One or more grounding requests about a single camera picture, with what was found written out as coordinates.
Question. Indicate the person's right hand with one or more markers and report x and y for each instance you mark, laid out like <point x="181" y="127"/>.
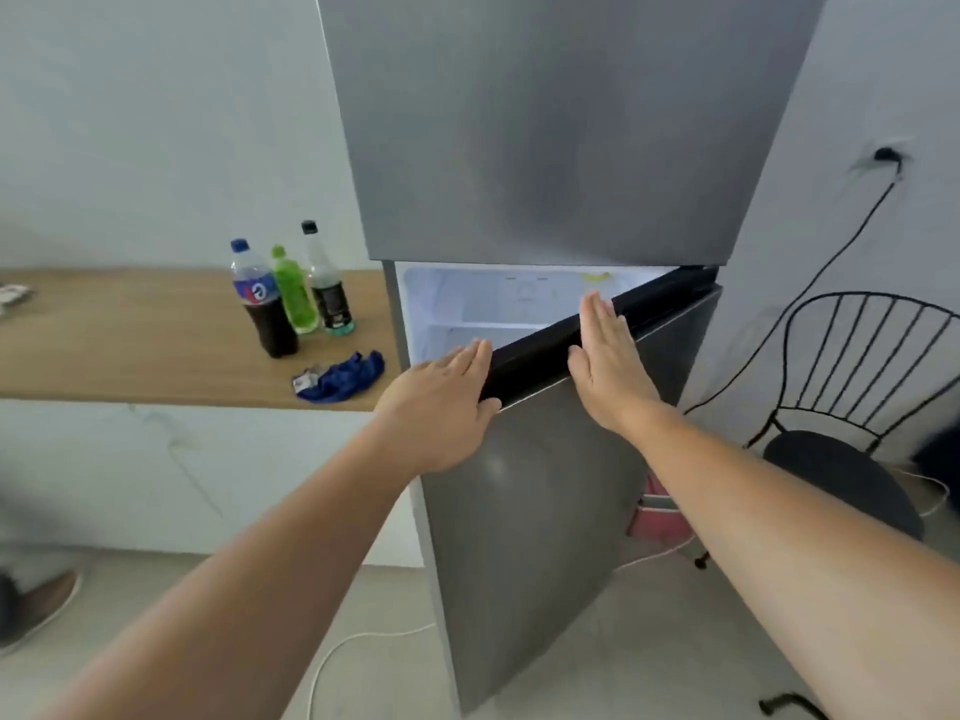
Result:
<point x="611" y="367"/>

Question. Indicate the person's left hand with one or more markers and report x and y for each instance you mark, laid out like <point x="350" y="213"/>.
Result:
<point x="435" y="412"/>

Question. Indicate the blue cloth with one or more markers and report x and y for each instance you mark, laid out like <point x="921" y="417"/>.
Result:
<point x="341" y="378"/>

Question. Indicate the clear bottle with black cap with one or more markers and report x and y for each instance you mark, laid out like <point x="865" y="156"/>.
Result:
<point x="330" y="299"/>

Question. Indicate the green drink bottle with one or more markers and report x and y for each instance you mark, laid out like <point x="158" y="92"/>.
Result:
<point x="294" y="299"/>

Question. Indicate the Pepsi cola bottle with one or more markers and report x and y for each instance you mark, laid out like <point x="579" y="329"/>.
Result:
<point x="262" y="314"/>

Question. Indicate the silver refrigerator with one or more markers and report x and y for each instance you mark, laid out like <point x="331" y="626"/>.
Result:
<point x="540" y="127"/>

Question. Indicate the person's right forearm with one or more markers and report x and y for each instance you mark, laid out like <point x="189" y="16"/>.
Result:
<point x="810" y="577"/>

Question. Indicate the person's left forearm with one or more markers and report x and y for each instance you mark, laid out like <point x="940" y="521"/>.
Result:
<point x="247" y="592"/>

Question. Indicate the yellow bottle white label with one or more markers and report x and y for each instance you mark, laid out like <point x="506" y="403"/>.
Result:
<point x="596" y="277"/>

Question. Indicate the pink box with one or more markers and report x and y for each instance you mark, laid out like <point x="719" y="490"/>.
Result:
<point x="660" y="517"/>

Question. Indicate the brown shoe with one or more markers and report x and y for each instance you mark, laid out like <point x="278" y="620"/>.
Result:
<point x="37" y="607"/>

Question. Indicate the white wall socket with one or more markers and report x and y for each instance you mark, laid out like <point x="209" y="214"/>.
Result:
<point x="889" y="153"/>

